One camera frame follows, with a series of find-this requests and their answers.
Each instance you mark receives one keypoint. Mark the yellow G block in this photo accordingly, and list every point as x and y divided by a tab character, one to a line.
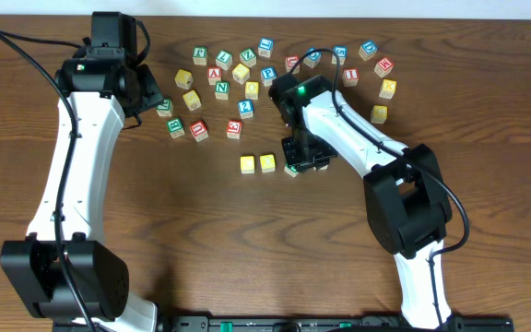
379	114

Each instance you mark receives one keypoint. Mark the red u block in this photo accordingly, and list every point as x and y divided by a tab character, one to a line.
199	131
291	64

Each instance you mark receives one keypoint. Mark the green B block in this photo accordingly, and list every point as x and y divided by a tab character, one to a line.
175	127

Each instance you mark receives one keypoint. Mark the green Z block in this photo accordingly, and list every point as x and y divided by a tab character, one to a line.
248	57

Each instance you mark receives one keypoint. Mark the green 7 block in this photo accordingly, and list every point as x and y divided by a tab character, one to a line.
224	60

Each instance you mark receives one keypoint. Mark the red I block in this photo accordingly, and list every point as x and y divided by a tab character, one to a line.
350	77

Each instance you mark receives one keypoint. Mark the blue D block left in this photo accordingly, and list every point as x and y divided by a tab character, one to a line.
312	59

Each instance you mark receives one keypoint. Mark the yellow K block right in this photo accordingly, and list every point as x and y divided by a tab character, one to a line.
387	89

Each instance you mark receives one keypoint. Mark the yellow K block left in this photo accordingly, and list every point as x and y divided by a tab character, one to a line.
183	79

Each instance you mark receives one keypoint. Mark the yellow k block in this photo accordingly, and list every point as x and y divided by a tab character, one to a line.
183	79
387	89

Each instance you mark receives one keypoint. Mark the blue 5 block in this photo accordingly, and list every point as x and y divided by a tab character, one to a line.
340	55

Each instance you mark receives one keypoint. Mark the red U block bottom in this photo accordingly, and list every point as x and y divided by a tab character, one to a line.
199	131

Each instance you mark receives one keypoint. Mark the yellow S block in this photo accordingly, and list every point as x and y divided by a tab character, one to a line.
192	100

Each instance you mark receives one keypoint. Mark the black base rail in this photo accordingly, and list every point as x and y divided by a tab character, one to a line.
197	323

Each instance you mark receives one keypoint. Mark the yellow O block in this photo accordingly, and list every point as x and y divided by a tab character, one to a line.
252	90

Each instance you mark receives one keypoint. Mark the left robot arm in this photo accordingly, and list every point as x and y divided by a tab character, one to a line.
62	270

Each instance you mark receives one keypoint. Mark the green R block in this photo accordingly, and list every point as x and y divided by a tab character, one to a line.
291	171

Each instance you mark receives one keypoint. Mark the yellow O block moved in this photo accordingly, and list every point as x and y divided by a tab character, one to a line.
267	163

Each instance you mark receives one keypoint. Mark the green V block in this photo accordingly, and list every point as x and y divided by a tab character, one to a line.
165	109

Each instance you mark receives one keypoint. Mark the green N block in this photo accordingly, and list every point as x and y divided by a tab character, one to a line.
222	90

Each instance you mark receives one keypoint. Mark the yellow plain block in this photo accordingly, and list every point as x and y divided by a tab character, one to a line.
241	73

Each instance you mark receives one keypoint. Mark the blue P block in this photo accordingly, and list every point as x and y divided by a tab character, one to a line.
268	74

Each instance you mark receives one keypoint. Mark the blue d block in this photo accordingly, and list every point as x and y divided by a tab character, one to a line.
368	50
312	59

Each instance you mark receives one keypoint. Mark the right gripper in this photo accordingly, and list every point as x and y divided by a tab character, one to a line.
307	155

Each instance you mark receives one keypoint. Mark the red A block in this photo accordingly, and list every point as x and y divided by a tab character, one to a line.
214	75

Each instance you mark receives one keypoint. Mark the blue 2 block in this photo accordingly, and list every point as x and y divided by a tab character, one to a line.
246	109

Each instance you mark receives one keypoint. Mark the red U block top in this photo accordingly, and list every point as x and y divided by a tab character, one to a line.
291	64

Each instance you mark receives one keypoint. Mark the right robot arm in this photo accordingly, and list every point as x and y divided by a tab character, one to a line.
406	209

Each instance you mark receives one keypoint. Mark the green J block top left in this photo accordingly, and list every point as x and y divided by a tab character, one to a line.
200	55

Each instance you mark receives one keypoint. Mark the red M block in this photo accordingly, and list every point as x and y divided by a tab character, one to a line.
384	67

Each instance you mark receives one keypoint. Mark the yellow C block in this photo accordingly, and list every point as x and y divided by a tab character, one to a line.
247	164

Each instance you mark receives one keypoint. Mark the blue D block right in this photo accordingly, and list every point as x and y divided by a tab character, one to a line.
368	50

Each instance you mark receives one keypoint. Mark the blue L block top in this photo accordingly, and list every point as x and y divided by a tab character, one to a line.
265	47

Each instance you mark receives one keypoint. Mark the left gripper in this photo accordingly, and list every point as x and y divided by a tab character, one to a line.
150	88

